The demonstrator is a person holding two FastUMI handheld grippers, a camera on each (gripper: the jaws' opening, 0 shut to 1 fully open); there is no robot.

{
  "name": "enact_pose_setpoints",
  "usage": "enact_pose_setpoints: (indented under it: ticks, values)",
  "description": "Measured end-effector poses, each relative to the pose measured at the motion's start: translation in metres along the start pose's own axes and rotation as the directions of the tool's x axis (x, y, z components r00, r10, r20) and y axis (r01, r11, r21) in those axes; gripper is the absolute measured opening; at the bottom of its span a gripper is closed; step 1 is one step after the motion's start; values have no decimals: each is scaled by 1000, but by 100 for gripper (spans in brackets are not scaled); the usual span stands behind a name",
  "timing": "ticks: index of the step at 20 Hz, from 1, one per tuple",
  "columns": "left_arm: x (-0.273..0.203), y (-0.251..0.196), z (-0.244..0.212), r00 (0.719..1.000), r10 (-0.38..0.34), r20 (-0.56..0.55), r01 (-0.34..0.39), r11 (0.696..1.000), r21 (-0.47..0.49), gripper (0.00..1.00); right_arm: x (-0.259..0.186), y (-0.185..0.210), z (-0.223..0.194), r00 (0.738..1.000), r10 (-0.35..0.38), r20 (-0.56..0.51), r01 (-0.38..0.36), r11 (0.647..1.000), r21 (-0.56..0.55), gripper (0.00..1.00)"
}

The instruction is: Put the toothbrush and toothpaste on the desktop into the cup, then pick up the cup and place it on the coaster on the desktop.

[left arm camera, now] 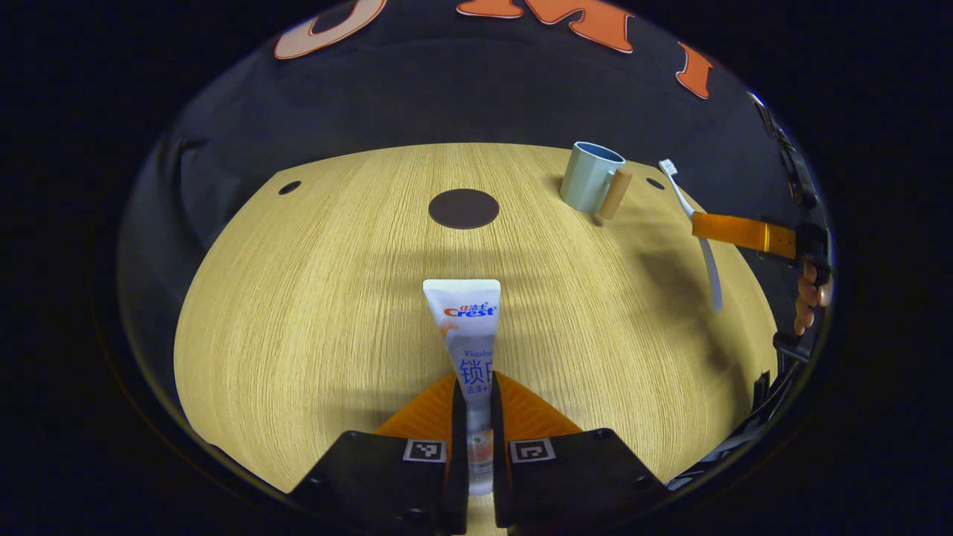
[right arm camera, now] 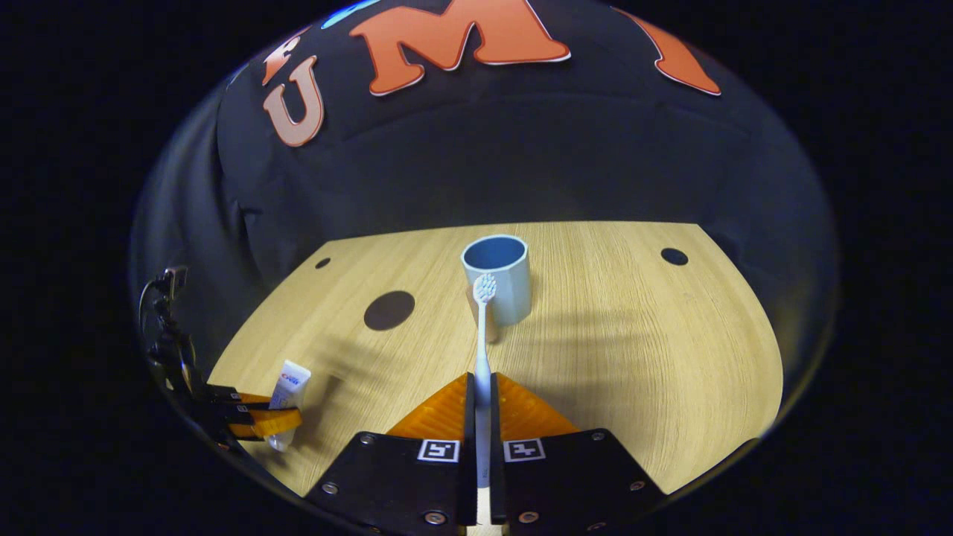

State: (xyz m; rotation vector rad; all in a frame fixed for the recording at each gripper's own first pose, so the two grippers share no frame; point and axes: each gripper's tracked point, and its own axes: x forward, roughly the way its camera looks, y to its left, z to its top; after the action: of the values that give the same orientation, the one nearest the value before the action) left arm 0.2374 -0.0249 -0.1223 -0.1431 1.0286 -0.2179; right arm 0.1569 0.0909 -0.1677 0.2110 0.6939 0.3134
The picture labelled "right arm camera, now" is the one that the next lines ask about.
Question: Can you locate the black backdrop cloth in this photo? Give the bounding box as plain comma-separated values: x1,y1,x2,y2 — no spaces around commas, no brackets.
130,0,838,418

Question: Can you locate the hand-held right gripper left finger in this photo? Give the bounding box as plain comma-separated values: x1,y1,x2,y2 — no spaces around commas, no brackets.
305,372,477,533

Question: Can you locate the wooden desktop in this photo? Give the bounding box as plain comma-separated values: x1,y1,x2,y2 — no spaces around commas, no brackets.
207,221,784,536

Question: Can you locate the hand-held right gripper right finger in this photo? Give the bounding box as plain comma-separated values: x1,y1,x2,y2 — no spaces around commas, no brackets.
490,372,667,533

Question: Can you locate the blue cup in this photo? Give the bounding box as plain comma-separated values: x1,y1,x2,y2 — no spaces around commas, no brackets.
460,234,533,327

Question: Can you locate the white toothbrush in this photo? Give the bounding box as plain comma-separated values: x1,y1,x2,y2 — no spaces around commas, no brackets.
473,273,498,488

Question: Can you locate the white toothpaste tube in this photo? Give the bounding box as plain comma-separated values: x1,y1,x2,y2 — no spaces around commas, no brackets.
268,360,312,453

